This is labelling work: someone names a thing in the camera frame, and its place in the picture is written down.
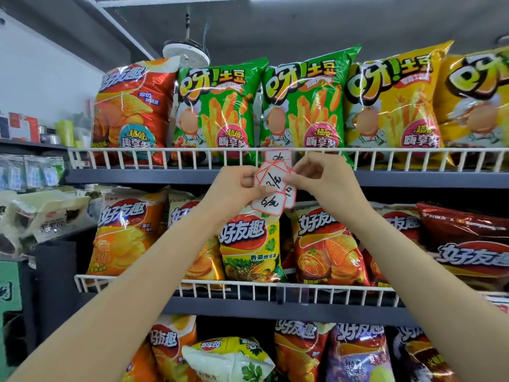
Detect yellow-green potato chip bag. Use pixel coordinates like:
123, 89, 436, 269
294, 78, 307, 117
217, 206, 288, 284

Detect white round ceiling device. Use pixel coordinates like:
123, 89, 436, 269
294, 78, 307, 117
162, 39, 211, 69

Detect dark purple chip bag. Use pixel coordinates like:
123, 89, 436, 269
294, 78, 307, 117
387, 325, 460, 382

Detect white packaged goods pile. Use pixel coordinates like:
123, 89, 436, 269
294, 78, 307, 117
0, 189, 91, 257

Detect person's right hand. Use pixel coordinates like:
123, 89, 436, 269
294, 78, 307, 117
284, 153, 371, 226

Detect person's left hand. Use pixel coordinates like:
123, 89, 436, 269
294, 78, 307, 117
202, 166, 276, 228

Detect large red potato chip bag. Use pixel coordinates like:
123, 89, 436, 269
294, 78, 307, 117
91, 57, 180, 167

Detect orange-red potato chip bag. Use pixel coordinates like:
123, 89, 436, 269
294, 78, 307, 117
363, 203, 427, 288
274, 320, 335, 382
289, 203, 371, 288

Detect red and white boxes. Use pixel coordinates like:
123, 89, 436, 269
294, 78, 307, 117
0, 111, 41, 144

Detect white wire shelf rail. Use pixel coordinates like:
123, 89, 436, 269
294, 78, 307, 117
74, 274, 509, 309
67, 147, 509, 173

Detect orange red-label chip bag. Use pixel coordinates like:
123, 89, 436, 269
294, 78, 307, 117
169, 190, 226, 290
150, 314, 198, 382

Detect large yellow fries snack bag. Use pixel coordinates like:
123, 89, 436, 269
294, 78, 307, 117
344, 40, 455, 168
433, 47, 509, 165

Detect black side shelf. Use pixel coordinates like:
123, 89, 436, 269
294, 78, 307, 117
0, 138, 94, 346

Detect person's right forearm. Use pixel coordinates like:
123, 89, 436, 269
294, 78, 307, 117
338, 203, 509, 382

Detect white yellow-green chip bag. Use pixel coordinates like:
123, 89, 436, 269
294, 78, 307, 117
182, 336, 276, 382

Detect row of clear hanging packets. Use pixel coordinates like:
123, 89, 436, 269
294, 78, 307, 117
0, 154, 66, 192

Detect green sign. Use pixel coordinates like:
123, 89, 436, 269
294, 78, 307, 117
0, 260, 23, 315

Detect dark grey shelf board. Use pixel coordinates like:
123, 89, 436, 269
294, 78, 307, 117
65, 168, 509, 190
158, 295, 419, 327

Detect large green fries snack bag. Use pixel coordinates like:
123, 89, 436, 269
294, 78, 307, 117
171, 58, 269, 166
259, 44, 362, 167

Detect person's left forearm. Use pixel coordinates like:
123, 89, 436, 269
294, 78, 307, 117
8, 201, 240, 382

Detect purple potato chip bag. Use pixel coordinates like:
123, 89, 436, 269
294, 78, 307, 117
325, 322, 395, 382

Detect light green cup stack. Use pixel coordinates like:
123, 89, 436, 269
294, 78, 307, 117
55, 119, 76, 148

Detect orange potato chip bag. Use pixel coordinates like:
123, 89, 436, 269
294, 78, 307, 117
119, 341, 160, 382
86, 188, 170, 278

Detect dark red potato chip bag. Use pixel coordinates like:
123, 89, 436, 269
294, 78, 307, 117
416, 201, 509, 292

